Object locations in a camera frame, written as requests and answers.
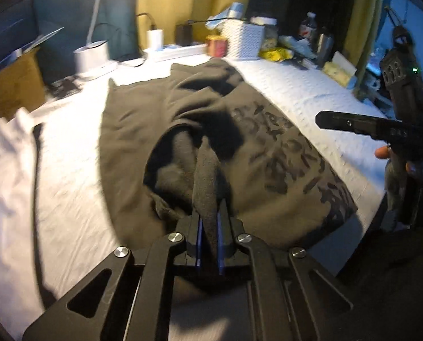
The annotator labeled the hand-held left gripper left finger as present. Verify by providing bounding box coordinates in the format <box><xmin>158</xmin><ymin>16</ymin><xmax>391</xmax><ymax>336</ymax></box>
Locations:
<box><xmin>21</xmin><ymin>209</ymin><xmax>203</xmax><ymax>341</ymax></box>

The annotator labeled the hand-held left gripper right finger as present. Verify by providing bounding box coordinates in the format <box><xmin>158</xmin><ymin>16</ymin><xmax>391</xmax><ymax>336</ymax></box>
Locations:
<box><xmin>217</xmin><ymin>199</ymin><xmax>354</xmax><ymax>341</ymax></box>

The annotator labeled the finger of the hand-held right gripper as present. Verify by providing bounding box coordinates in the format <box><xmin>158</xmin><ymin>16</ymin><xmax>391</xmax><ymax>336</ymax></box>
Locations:
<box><xmin>315</xmin><ymin>111</ymin><xmax>397</xmax><ymax>139</ymax></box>

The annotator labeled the dark olive sweatshirt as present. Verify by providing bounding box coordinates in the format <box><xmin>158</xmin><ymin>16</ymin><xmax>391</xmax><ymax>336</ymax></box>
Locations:
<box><xmin>99</xmin><ymin>59</ymin><xmax>359</xmax><ymax>278</ymax></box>

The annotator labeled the person's right hand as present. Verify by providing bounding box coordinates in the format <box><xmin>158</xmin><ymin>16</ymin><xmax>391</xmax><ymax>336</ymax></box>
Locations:
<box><xmin>374</xmin><ymin>147</ymin><xmax>423</xmax><ymax>175</ymax></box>

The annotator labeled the yellow tissue box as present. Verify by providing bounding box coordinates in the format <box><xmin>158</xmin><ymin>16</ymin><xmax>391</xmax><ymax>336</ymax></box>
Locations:
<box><xmin>322</xmin><ymin>51</ymin><xmax>358</xmax><ymax>86</ymax></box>

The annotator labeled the steel thermos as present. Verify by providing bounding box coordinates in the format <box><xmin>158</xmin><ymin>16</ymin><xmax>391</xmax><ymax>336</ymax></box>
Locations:
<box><xmin>316</xmin><ymin>26</ymin><xmax>335</xmax><ymax>68</ymax></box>

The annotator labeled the yellow curtain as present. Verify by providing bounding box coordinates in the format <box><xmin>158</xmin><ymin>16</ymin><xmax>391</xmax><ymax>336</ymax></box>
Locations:
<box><xmin>135</xmin><ymin>0</ymin><xmax>258</xmax><ymax>48</ymax></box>
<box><xmin>343</xmin><ymin>0</ymin><xmax>386</xmax><ymax>75</ymax></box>

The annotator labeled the crumpled plastic bag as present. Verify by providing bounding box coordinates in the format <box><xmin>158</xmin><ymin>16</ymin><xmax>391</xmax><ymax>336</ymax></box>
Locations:
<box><xmin>279</xmin><ymin>35</ymin><xmax>313</xmax><ymax>57</ymax></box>

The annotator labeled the yellow snack packet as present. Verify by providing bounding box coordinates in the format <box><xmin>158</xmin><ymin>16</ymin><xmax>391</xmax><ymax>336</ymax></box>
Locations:
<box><xmin>259</xmin><ymin>48</ymin><xmax>295</xmax><ymax>62</ymax></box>

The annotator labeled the plastic water bottle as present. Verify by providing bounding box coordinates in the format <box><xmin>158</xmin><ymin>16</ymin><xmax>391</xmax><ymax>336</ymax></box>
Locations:
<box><xmin>300</xmin><ymin>12</ymin><xmax>319</xmax><ymax>41</ymax></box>

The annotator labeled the clear jar white lid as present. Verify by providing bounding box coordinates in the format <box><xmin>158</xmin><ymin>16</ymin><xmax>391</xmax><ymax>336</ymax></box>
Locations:
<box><xmin>250</xmin><ymin>16</ymin><xmax>279</xmax><ymax>50</ymax></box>

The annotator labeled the white perforated basket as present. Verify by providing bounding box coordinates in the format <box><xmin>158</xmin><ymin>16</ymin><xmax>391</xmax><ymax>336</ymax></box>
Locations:
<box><xmin>220</xmin><ymin>21</ymin><xmax>267</xmax><ymax>60</ymax></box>

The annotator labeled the red candle jar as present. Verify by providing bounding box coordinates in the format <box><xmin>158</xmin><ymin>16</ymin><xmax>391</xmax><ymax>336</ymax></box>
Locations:
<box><xmin>206</xmin><ymin>36</ymin><xmax>229</xmax><ymax>58</ymax></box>

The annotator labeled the person's dark clothing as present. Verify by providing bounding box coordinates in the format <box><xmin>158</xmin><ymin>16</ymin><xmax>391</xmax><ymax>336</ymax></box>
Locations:
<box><xmin>334</xmin><ymin>220</ymin><xmax>423</xmax><ymax>341</ymax></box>

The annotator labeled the crumpled white tissue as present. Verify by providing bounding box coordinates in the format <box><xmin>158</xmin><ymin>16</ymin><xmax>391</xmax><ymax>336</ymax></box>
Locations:
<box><xmin>206</xmin><ymin>11</ymin><xmax>233</xmax><ymax>29</ymax></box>

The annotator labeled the white power strip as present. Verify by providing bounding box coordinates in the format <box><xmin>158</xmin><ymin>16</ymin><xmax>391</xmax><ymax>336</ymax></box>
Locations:
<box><xmin>146</xmin><ymin>43</ymin><xmax>208</xmax><ymax>61</ymax></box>

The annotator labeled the black charger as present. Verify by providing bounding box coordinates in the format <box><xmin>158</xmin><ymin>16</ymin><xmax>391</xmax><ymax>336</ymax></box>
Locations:
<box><xmin>176</xmin><ymin>23</ymin><xmax>192</xmax><ymax>47</ymax></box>

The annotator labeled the white charger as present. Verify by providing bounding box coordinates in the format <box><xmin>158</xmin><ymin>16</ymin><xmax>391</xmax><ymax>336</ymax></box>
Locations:
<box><xmin>147</xmin><ymin>28</ymin><xmax>163</xmax><ymax>52</ymax></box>

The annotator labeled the white cloth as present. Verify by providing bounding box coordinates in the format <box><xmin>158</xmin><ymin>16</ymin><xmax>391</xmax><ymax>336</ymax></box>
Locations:
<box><xmin>0</xmin><ymin>108</ymin><xmax>127</xmax><ymax>338</ymax></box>

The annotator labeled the white desk lamp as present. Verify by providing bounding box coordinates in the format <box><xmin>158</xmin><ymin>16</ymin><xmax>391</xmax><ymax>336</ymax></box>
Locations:
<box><xmin>73</xmin><ymin>0</ymin><xmax>118</xmax><ymax>80</ymax></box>

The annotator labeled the cardboard box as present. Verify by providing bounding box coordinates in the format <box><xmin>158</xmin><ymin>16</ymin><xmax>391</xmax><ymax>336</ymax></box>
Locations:
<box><xmin>0</xmin><ymin>46</ymin><xmax>47</xmax><ymax>125</ymax></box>

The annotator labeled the teal curtain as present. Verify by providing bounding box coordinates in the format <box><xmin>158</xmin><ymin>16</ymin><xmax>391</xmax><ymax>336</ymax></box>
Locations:
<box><xmin>0</xmin><ymin>0</ymin><xmax>139</xmax><ymax>86</ymax></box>

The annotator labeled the grey tablet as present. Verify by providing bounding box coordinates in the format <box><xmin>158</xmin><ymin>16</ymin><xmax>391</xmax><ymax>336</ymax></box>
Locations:
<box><xmin>0</xmin><ymin>0</ymin><xmax>65</xmax><ymax>79</ymax></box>

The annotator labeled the black charger cable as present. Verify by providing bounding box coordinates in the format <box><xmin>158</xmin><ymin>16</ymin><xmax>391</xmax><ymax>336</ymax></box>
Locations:
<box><xmin>136</xmin><ymin>13</ymin><xmax>157</xmax><ymax>31</ymax></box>
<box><xmin>188</xmin><ymin>17</ymin><xmax>233</xmax><ymax>25</ymax></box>

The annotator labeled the black lamp cable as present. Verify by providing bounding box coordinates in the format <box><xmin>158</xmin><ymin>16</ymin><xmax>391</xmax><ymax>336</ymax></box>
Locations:
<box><xmin>94</xmin><ymin>23</ymin><xmax>144</xmax><ymax>68</ymax></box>

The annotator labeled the black cable bundle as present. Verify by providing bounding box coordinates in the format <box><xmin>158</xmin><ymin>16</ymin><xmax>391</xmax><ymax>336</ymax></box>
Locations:
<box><xmin>50</xmin><ymin>76</ymin><xmax>80</xmax><ymax>98</ymax></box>

